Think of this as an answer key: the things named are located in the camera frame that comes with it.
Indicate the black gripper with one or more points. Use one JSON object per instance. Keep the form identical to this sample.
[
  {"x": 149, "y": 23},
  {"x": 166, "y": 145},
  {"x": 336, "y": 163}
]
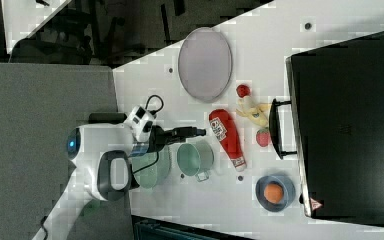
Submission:
[{"x": 160, "y": 138}]

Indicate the red plush ketchup bottle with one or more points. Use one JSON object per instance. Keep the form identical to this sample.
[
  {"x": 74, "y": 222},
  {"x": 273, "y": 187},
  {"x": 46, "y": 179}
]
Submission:
[{"x": 224, "y": 129}]

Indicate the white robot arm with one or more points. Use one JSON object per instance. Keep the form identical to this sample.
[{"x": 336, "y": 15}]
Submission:
[{"x": 101, "y": 153}]

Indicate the green oval strainer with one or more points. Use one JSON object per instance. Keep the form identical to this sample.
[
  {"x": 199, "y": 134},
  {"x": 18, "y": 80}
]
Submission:
[{"x": 152, "y": 169}]

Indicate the green toy pot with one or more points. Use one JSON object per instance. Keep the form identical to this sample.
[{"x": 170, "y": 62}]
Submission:
[{"x": 195, "y": 160}]

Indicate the small red plush strawberry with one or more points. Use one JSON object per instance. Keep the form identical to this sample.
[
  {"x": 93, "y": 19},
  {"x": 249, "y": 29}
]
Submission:
[{"x": 243, "y": 90}]

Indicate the lilac round plate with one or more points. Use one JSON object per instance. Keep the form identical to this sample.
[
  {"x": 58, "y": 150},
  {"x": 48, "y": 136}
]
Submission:
[{"x": 205, "y": 64}]

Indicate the plush peeled banana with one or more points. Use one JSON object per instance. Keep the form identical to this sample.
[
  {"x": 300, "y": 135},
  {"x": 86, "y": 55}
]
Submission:
[{"x": 256, "y": 113}]

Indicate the orange ball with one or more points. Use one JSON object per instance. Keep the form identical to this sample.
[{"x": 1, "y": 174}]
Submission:
[{"x": 273, "y": 193}]

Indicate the blue bowl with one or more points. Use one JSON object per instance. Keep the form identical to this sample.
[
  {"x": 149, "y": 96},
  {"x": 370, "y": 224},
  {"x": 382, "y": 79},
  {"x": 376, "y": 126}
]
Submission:
[{"x": 288, "y": 190}]

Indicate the black toaster oven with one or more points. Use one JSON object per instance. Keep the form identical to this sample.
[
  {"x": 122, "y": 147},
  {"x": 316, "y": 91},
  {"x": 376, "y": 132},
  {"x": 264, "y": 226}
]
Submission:
[{"x": 336, "y": 95}]

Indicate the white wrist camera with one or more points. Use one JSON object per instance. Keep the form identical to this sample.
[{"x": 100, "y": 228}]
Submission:
[{"x": 139, "y": 123}]

